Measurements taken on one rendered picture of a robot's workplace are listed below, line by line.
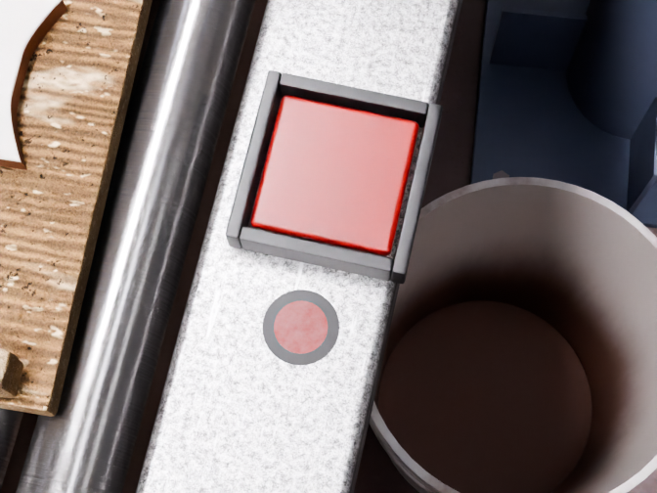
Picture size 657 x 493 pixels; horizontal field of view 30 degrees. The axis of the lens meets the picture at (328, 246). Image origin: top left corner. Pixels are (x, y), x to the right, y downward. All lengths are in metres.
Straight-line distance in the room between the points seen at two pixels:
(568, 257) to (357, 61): 0.74
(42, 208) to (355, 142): 0.13
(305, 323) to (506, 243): 0.76
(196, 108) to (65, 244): 0.09
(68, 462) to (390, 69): 0.22
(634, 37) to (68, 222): 0.90
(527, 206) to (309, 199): 0.67
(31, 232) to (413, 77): 0.18
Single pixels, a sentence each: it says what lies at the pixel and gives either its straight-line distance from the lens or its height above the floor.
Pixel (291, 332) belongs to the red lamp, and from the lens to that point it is 0.51.
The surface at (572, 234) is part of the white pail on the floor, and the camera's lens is 1.20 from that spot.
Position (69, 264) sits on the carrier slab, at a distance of 0.51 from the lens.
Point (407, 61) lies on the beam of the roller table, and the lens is 0.55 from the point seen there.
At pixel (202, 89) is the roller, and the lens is 0.54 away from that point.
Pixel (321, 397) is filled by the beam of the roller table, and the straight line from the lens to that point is 0.50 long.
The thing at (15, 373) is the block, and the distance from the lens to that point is 0.49.
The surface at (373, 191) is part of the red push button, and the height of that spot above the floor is 0.93.
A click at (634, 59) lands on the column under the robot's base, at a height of 0.21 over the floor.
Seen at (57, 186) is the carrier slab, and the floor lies 0.94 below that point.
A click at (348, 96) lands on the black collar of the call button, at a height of 0.93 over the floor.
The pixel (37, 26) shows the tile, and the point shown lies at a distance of 0.54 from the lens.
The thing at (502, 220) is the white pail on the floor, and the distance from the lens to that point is 1.20.
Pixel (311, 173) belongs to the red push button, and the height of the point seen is 0.93.
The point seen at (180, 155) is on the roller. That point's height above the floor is 0.92.
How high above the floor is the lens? 1.41
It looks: 74 degrees down
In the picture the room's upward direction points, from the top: 5 degrees counter-clockwise
